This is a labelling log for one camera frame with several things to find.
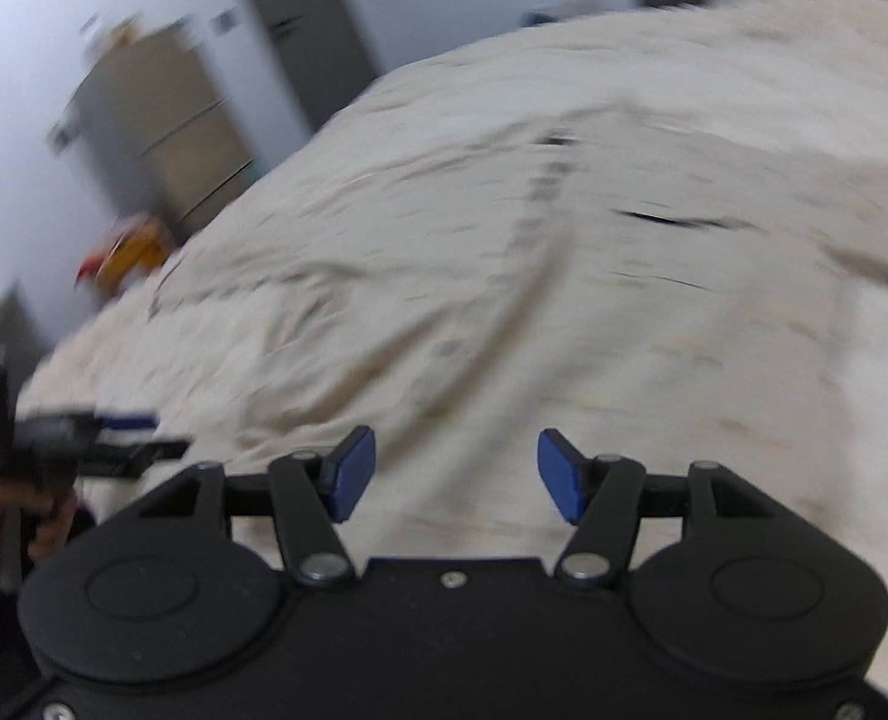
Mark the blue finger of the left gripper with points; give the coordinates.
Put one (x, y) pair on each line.
(116, 421)
(129, 461)

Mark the dark blue item behind bed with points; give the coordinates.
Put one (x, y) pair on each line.
(532, 19)

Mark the beige drawer cabinet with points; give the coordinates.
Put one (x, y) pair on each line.
(157, 132)

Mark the orange box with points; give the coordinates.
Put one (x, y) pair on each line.
(135, 248)

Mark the beige patterned button cardigan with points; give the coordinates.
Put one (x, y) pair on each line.
(664, 295)

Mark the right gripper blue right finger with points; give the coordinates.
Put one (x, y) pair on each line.
(599, 497)

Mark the grey door with handle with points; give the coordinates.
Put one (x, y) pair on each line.
(321, 52)

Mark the cream fluffy bed blanket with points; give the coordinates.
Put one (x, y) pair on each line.
(783, 75)

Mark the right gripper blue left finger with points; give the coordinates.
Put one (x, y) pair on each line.
(312, 494)

